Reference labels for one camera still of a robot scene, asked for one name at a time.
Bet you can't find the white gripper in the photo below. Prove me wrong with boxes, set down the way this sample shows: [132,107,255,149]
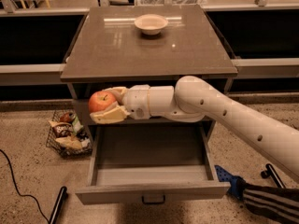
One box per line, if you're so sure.
[90,85,150,124]

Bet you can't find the red apple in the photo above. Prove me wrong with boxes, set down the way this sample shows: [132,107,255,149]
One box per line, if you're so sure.
[88,91,116,113]

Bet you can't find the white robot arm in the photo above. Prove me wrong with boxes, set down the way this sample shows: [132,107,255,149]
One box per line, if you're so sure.
[90,76,299,180]

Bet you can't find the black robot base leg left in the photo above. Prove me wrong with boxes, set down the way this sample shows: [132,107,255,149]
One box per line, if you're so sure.
[49,186,68,224]

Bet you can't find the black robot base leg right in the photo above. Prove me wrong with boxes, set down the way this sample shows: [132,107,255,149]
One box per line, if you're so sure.
[261,163,286,189]

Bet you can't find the grey drawer cabinet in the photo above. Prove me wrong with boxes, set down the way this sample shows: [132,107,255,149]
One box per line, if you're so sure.
[60,5,239,206]

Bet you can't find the open middle drawer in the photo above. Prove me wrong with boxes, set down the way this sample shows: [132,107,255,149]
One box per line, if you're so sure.
[76,122,230,205]

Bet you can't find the snack items in basket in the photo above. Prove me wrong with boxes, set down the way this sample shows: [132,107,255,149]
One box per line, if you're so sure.
[50,112,91,151]

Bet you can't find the white bowl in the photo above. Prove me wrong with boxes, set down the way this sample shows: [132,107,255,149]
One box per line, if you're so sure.
[135,14,168,35]

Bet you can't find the blue croc shoe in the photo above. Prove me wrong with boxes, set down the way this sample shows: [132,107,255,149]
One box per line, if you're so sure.
[215,165,246,201]

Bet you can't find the striped trouser leg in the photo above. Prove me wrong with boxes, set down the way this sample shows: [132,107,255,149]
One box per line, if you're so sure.
[243,185,299,224]

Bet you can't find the wire basket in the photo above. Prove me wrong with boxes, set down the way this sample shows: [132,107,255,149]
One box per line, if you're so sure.
[46,110,93,157]

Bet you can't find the black floor cable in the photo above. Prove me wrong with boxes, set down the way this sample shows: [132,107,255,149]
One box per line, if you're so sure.
[0,148,50,224]

